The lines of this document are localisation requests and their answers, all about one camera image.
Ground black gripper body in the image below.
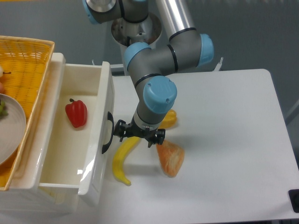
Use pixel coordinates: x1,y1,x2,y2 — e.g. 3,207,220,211
124,119,158,142

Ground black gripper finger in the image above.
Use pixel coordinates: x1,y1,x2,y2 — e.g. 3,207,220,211
114,119,127,142
147,128,166,148

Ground white top drawer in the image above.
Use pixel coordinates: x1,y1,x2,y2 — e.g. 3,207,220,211
39,62,114,206

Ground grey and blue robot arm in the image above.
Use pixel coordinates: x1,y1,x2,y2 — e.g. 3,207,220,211
83,0,214,145

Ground white drawer cabinet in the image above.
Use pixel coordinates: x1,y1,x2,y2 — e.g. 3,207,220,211
0,53,78,213

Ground yellow banana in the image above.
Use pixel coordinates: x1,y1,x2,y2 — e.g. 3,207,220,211
112,137,140,186

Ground yellow bell pepper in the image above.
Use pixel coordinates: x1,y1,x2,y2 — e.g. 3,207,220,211
159,109,177,129

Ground orange bread pastry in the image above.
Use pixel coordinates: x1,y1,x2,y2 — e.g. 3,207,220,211
156,140,185,178

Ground red bell pepper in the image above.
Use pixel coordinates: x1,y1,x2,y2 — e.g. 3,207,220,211
65,98,88,128

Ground grey plate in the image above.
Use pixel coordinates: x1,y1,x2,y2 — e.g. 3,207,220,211
0,94,26,163

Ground yellow woven basket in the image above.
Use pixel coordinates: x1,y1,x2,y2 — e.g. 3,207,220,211
0,35,55,191

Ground green grapes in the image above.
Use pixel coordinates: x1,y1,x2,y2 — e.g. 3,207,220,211
0,100,8,119

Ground black object at table edge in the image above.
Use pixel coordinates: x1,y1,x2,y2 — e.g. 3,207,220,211
288,189,299,213

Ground black drawer handle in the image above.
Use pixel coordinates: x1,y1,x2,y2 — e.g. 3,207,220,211
101,111,114,154

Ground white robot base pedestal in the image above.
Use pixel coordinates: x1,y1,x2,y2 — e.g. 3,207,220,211
111,12,162,76

